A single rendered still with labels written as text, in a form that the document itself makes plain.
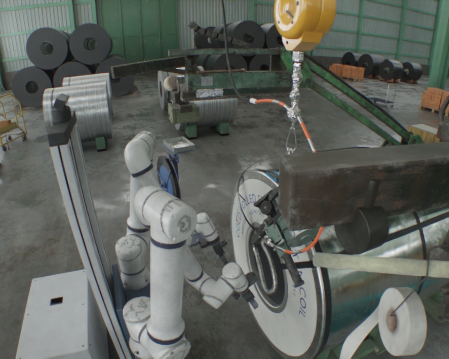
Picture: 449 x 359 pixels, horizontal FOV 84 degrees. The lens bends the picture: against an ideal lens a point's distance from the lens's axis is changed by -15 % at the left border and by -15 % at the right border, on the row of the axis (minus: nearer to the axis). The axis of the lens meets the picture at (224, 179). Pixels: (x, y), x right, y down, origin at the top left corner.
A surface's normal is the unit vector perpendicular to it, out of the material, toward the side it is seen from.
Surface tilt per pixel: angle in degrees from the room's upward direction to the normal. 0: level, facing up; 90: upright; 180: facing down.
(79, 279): 0
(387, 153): 3
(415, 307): 17
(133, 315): 8
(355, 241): 90
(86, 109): 71
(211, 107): 94
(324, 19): 110
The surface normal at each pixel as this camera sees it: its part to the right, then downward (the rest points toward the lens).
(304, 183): 0.10, 0.44
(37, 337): 0.00, -0.90
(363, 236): -0.94, 0.15
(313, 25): 0.29, 0.82
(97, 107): 0.32, 0.11
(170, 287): 0.37, 0.35
